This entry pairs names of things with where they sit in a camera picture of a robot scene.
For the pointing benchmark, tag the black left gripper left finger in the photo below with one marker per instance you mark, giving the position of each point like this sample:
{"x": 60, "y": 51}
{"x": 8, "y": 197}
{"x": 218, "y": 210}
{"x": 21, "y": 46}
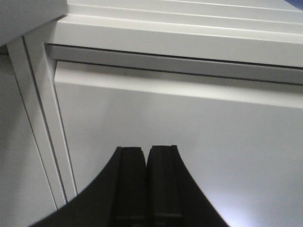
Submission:
{"x": 115, "y": 198}

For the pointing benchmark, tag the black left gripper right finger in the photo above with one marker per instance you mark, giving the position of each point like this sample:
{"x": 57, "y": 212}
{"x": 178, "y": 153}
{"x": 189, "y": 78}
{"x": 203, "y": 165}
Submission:
{"x": 174, "y": 198}

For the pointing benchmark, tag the white wall cabinet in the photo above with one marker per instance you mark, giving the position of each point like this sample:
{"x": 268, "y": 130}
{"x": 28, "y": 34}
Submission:
{"x": 242, "y": 51}

